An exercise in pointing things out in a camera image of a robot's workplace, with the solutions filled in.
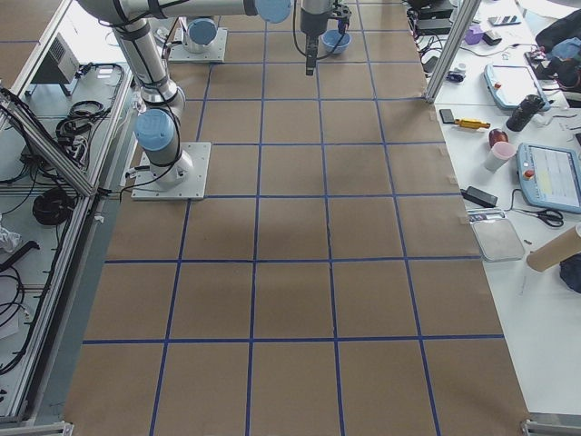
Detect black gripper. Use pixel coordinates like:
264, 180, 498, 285
330, 0, 351, 27
300, 0, 331, 75

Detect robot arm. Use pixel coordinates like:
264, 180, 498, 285
80, 1, 351, 189
184, 1, 351, 60

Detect blue bowl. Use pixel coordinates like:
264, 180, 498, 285
320, 29, 351, 55

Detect purple box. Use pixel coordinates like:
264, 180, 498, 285
464, 25, 484, 45

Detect black phone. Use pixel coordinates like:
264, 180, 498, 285
438, 108, 456, 124

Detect teach pendant far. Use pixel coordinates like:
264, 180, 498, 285
483, 64, 550, 112

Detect teach pendant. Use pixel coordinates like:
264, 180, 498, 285
483, 64, 550, 112
517, 143, 580, 214

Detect black water bottle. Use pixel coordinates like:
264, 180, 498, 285
506, 94, 545, 132

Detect white pink cup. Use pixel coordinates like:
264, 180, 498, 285
483, 141, 517, 172

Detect black power adapter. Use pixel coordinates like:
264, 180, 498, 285
460, 186, 497, 208

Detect grey control box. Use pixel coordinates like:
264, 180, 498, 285
31, 33, 81, 96

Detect teach pendant near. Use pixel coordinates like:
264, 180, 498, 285
517, 143, 580, 214

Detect silver kitchen scale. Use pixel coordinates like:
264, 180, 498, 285
467, 208, 525, 263

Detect black scissors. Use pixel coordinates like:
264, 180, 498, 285
511, 208, 564, 228

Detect cardboard tube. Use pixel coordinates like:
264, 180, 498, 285
526, 223, 581, 272

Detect aluminium frame post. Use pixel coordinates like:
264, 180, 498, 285
424, 0, 480, 104

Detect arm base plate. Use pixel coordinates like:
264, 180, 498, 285
169, 27, 228, 64
131, 142, 212, 201

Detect yellow screwdriver handle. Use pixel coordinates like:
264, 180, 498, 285
455, 118, 490, 130

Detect coiled black cable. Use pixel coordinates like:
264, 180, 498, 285
32, 185, 76, 227

